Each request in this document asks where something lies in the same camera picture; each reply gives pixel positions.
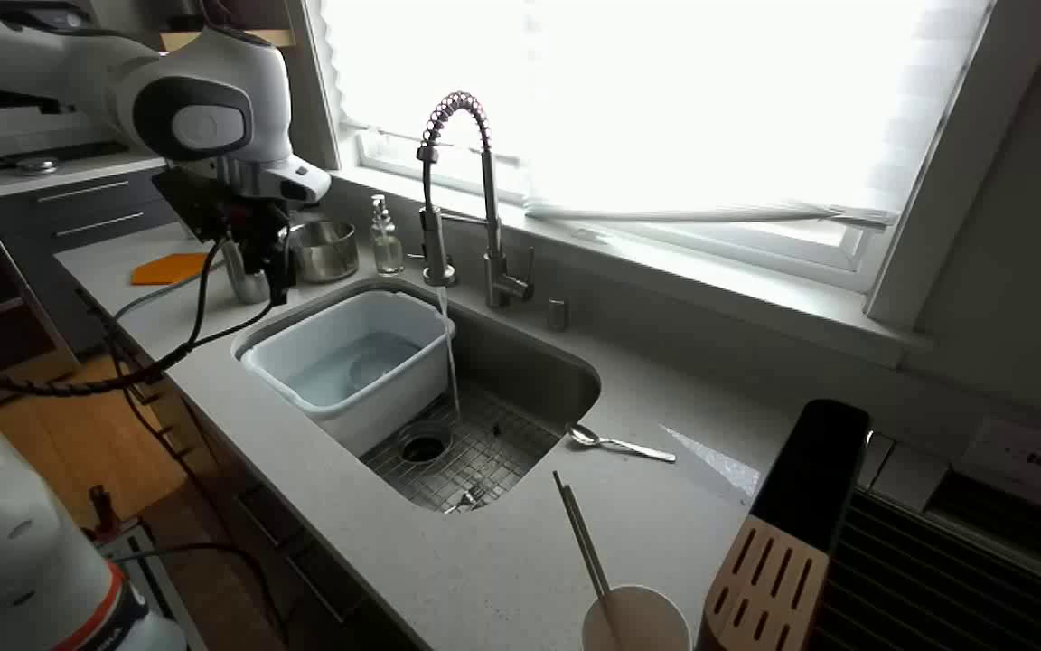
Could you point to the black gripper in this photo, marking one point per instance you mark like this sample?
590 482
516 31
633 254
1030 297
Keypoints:
217 201

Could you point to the silver metal spoon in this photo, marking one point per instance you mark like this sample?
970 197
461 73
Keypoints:
617 447

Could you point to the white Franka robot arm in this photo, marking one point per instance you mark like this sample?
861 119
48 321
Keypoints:
217 73

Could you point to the clear glass jar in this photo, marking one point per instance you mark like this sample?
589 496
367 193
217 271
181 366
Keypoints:
244 277

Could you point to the white object on counter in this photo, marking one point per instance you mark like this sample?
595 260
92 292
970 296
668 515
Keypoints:
328 250

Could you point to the orange flat item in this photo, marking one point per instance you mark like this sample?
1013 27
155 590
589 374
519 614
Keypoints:
172 271

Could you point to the clear soap dispenser bottle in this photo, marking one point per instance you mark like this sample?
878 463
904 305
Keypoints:
387 240

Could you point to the white plastic wash basin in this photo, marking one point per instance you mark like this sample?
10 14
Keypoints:
304 398

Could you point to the grey cabinet drawers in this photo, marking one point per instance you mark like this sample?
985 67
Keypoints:
75 230

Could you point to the chrome spring kitchen faucet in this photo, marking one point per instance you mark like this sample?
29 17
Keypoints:
489 217

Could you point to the round sink drain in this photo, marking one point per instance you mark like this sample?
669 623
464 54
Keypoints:
425 447

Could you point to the stainless steel sink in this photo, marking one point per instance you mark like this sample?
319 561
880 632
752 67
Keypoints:
534 374

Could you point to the thin stick in cup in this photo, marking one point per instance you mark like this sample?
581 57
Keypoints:
581 545

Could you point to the white cup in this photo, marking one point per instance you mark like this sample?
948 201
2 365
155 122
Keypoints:
637 615

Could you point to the black stove grille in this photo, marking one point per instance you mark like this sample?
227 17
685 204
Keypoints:
943 590

